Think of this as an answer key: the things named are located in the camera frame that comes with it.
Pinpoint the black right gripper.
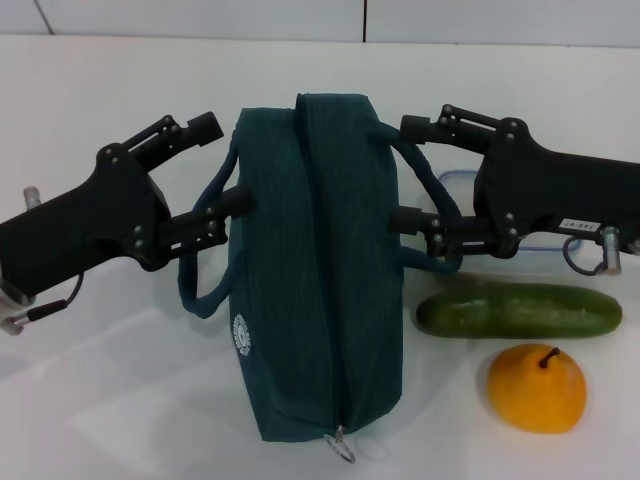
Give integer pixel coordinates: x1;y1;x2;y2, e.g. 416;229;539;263
391;103;640;261

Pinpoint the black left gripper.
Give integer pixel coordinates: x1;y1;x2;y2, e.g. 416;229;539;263
0;112;254;302

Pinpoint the clear plastic container blue lid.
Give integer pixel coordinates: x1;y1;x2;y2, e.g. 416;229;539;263
438;169;584;281

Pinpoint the dark teal fabric bag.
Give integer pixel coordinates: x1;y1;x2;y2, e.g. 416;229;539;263
177;91;464;444

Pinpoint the green cucumber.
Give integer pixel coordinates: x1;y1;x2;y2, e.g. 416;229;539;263
415;282;624;340

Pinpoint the orange pear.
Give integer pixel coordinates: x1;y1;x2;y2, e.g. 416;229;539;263
487;343;589;434

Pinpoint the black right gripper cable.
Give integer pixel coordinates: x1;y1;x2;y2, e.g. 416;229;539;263
564;225;622;277

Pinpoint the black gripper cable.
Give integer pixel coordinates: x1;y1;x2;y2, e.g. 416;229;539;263
564;225;622;277
27;274;84;324

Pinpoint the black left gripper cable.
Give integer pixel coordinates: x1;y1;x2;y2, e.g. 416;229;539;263
27;274;84;324

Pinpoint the metal zipper pull ring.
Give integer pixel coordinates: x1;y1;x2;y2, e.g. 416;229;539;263
323;423;357;464

